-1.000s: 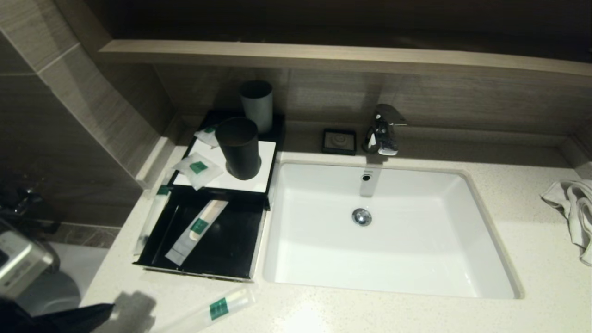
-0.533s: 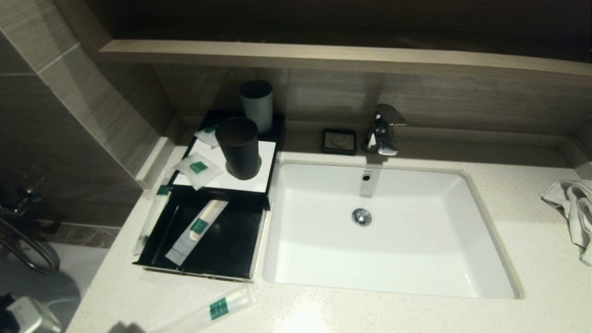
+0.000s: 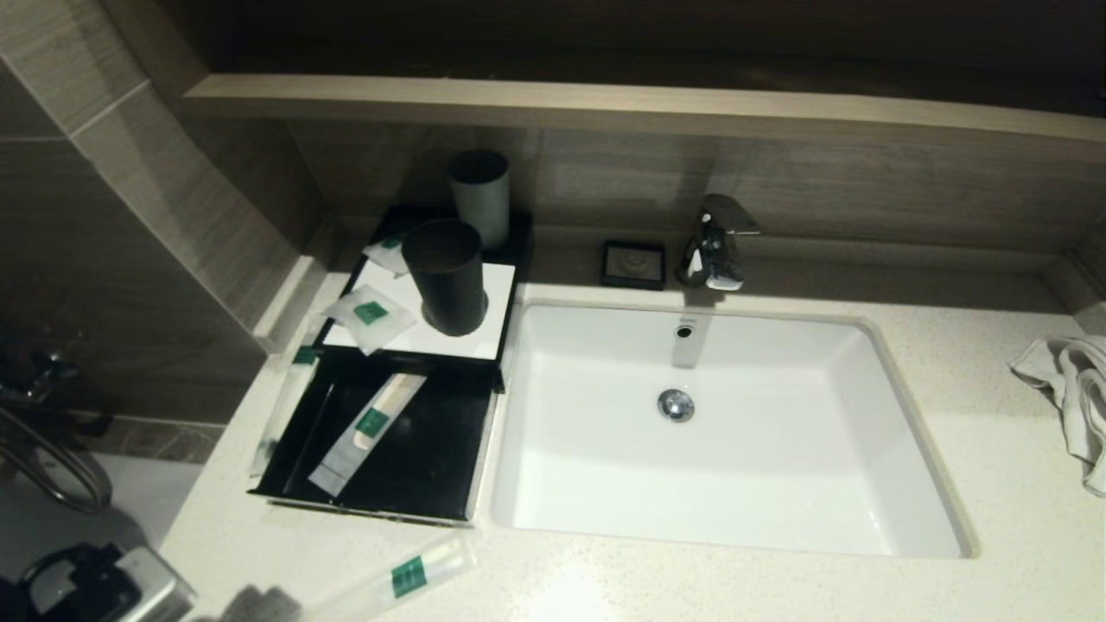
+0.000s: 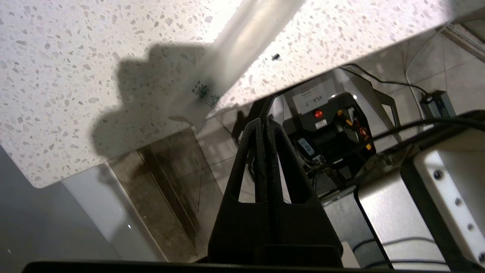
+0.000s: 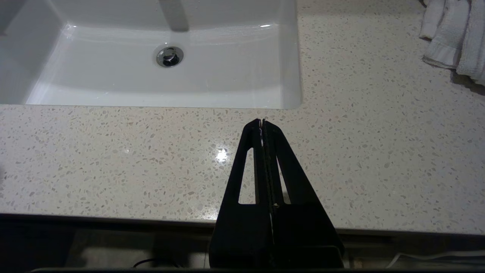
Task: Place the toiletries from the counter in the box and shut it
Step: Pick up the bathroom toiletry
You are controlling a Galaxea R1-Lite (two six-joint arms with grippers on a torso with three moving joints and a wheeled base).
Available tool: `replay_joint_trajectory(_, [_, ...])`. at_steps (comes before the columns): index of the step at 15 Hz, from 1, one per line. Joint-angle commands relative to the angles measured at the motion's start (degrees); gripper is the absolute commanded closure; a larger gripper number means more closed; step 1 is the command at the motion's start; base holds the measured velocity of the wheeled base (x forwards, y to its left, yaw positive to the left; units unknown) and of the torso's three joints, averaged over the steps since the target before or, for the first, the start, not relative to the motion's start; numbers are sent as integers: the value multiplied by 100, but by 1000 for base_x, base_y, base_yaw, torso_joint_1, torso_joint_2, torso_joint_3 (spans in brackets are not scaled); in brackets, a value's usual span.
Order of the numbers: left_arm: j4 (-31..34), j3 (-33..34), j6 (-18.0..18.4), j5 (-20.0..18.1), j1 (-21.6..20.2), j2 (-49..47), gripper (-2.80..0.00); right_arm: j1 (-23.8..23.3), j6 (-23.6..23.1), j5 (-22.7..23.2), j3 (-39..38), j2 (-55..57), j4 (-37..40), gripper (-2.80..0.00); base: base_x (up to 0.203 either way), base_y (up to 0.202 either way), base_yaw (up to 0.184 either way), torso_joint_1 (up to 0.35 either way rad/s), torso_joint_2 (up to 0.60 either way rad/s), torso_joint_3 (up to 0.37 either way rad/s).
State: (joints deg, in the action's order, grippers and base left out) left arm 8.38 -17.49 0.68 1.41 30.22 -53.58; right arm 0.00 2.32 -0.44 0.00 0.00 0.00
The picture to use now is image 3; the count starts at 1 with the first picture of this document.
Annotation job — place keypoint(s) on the comb packet with green label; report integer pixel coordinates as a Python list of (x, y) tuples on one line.
[(367, 428)]

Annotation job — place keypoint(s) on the large square green-label sachet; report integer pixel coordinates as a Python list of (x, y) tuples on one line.
[(371, 315)]

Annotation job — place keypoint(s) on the wooden wall shelf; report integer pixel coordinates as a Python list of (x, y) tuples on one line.
[(605, 105)]

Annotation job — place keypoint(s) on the chrome drain stopper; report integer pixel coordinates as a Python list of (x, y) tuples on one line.
[(675, 405)]

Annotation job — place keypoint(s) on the chrome faucet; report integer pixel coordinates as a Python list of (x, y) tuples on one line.
[(713, 246)]

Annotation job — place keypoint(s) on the black square soap dish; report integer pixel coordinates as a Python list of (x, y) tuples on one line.
[(633, 263)]

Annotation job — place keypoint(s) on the long clear toothbrush packet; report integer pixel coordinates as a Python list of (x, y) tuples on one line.
[(294, 389)]

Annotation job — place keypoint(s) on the white sink basin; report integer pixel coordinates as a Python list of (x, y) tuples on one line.
[(778, 466)]

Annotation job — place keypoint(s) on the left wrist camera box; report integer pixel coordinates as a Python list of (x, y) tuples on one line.
[(155, 583)]

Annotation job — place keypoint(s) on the grey cup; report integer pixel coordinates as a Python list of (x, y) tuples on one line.
[(484, 203)]

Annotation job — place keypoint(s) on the small green-label sachet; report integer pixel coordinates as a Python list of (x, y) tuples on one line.
[(389, 257)]

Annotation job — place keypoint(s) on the white towel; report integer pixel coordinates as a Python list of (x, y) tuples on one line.
[(1080, 389)]

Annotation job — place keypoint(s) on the green-band toothbrush packet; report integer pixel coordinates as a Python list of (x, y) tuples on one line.
[(415, 574)]

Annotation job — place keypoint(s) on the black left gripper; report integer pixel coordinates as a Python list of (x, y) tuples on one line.
[(86, 596)]

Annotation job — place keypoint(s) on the white ribbed tray insert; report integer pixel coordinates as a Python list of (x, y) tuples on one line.
[(458, 346)]

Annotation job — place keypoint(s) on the black amenity tray box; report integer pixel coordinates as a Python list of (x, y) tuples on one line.
[(432, 466)]

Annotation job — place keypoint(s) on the black cup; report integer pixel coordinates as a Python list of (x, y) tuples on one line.
[(449, 285)]

